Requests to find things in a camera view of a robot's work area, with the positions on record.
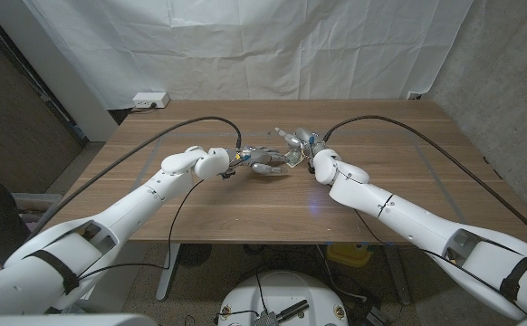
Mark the white power strip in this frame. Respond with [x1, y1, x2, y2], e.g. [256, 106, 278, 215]
[131, 91, 170, 110]

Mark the black tool on torso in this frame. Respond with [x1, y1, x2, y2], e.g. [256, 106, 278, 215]
[275, 299, 311, 323]

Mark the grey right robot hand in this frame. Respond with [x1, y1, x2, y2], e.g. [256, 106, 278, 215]
[274, 127, 331, 159]

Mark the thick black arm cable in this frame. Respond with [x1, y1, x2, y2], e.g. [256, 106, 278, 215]
[27, 116, 244, 239]
[321, 114, 527, 259]

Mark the one dollar bill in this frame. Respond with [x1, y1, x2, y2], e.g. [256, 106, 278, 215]
[284, 149, 308, 169]

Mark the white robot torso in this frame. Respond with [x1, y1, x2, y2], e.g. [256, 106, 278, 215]
[216, 270, 350, 326]

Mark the grey metal heat sink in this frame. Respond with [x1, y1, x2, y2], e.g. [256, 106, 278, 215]
[254, 312, 281, 326]

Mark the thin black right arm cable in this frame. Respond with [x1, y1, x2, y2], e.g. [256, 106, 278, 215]
[353, 208, 527, 318]

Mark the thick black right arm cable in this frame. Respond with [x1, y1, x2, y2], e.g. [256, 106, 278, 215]
[321, 114, 527, 259]

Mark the white creased backdrop sheet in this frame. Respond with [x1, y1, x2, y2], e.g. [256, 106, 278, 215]
[21, 0, 473, 111]

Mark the yellow plastic container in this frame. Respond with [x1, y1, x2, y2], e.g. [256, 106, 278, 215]
[325, 243, 373, 267]

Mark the white table leg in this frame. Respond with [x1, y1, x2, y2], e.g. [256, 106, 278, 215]
[155, 243, 182, 302]

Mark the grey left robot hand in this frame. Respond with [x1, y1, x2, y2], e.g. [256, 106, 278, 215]
[226, 145, 291, 177]

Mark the clear plastic storage bin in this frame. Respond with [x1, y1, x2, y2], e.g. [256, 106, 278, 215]
[12, 193, 65, 223]

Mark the thin black torso cable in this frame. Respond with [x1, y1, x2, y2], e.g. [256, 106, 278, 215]
[254, 269, 270, 314]

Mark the dark brown door panel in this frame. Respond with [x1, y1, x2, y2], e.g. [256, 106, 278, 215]
[0, 8, 88, 196]

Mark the round black fan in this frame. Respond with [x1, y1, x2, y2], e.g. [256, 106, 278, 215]
[177, 243, 213, 268]

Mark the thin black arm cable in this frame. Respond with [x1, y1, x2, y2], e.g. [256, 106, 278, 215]
[77, 179, 206, 281]
[353, 208, 527, 318]

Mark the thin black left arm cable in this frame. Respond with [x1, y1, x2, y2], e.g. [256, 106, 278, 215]
[77, 179, 206, 281]

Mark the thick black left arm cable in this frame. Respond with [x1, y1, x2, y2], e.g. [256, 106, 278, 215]
[27, 116, 244, 239]

